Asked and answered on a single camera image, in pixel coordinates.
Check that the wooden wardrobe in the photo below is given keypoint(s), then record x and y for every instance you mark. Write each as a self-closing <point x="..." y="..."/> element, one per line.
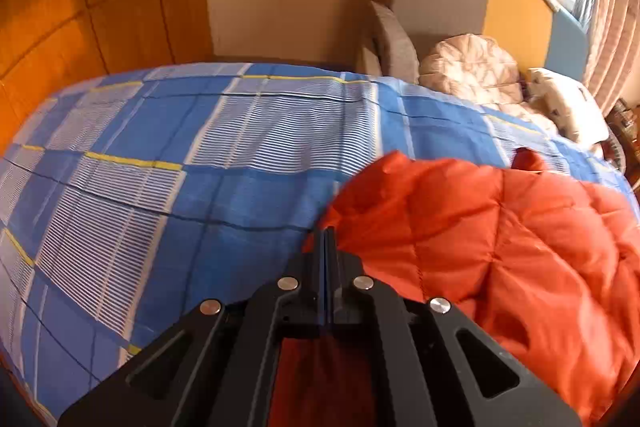
<point x="100" y="7"/>

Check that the white printed pillow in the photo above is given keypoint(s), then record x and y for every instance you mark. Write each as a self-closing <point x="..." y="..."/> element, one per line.
<point x="570" y="107"/>

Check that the bed with blue plaid sheet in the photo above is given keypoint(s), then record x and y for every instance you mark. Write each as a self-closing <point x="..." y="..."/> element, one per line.
<point x="200" y="167"/>

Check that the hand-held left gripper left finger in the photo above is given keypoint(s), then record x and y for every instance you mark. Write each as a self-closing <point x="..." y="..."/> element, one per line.
<point x="250" y="332"/>

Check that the grey cushion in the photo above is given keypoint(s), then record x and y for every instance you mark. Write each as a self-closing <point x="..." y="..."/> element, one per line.
<point x="395" y="42"/>

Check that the beige quilted garment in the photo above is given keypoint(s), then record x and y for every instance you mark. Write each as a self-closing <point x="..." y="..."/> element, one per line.
<point x="475" y="67"/>

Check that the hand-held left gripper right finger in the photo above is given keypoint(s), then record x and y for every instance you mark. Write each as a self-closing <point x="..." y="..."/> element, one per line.
<point x="400" y="332"/>

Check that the orange puffer jacket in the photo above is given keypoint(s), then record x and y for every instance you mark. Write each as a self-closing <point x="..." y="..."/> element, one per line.
<point x="500" y="247"/>

